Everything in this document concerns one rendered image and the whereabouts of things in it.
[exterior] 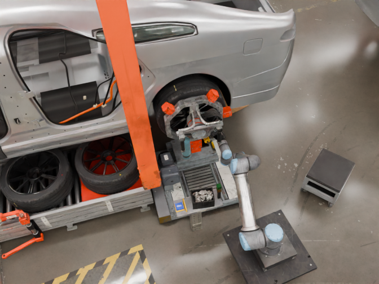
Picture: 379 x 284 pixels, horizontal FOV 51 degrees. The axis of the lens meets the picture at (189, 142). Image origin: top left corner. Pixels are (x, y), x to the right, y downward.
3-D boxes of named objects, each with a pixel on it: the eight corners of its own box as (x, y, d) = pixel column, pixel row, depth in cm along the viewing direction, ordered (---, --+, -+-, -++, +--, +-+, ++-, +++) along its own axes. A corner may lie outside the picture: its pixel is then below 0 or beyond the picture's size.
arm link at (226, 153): (222, 160, 373) (223, 154, 365) (218, 150, 380) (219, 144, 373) (232, 158, 374) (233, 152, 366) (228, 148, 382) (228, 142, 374)
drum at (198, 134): (200, 120, 377) (199, 110, 366) (206, 137, 364) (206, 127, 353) (185, 124, 375) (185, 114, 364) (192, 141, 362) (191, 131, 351)
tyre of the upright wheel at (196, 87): (223, 67, 367) (152, 76, 353) (230, 85, 353) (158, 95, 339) (214, 116, 418) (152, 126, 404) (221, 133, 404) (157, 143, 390)
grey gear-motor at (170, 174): (172, 159, 436) (170, 140, 409) (182, 191, 411) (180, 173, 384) (157, 163, 434) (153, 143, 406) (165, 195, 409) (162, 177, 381)
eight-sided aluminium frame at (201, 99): (220, 129, 395) (221, 90, 352) (222, 134, 391) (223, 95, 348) (167, 142, 389) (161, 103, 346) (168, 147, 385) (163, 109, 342)
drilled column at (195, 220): (199, 220, 399) (198, 199, 366) (202, 229, 393) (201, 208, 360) (189, 222, 398) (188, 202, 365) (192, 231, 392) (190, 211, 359)
